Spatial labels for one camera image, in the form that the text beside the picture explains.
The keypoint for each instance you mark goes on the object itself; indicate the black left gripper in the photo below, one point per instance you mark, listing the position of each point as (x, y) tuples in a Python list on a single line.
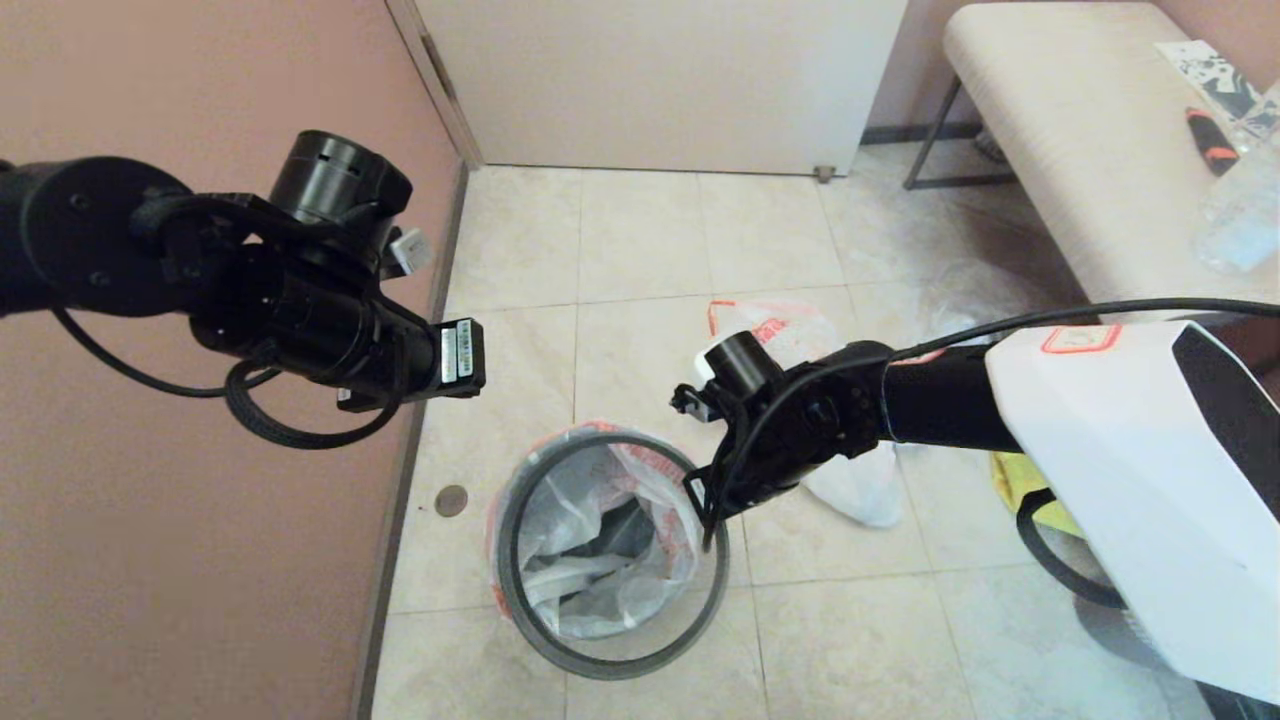
[(420, 360)]

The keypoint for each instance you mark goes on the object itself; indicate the clear plastic water bottle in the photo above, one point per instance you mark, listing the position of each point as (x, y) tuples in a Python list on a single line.
[(1240, 220)]

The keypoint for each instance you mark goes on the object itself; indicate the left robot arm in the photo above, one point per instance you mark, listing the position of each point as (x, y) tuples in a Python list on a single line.
[(100, 240)]

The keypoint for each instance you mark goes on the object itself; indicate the beige door frame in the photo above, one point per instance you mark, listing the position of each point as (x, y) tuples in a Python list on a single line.
[(436, 80)]

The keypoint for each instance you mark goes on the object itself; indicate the beige wooden table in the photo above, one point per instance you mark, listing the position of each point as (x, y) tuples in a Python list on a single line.
[(1080, 150)]

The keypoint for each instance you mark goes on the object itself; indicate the black white printed leaflet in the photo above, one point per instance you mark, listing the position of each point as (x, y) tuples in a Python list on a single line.
[(1205, 78)]

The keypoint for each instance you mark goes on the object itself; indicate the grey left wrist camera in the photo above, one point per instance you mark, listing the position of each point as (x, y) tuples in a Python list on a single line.
[(412, 250)]

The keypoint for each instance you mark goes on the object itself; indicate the round metal floor drain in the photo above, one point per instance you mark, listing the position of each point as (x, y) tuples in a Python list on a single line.
[(451, 500)]

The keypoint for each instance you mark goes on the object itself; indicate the white door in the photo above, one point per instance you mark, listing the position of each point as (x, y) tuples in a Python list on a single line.
[(660, 80)]

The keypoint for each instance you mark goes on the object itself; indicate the white red-printed plastic bag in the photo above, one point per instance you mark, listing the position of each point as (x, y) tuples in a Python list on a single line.
[(860, 490)]

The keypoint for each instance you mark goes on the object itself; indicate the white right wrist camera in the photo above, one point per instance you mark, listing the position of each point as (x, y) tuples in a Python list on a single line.
[(704, 368)]

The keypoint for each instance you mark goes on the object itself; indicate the black round trash bin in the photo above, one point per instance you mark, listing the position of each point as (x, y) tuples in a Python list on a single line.
[(612, 530)]

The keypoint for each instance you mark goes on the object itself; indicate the small metal door stop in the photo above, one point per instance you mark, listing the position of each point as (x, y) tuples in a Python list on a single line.
[(823, 175)]

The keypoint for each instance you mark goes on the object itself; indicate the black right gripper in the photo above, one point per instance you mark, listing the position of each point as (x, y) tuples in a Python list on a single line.
[(750, 485)]

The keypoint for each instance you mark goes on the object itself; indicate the black orange tool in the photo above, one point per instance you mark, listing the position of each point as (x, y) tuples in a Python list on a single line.
[(1205, 143)]

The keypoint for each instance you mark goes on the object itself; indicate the yellow fabric tote bag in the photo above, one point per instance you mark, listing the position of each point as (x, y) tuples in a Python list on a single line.
[(1015, 480)]

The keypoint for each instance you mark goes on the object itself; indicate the grey ribbed robot base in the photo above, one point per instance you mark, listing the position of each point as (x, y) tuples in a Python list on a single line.
[(1120, 630)]

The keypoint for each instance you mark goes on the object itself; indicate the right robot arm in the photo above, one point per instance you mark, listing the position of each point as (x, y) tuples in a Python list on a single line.
[(1130, 430)]

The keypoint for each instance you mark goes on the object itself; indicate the clear bag with dark contents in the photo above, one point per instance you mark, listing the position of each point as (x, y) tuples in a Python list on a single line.
[(960, 295)]

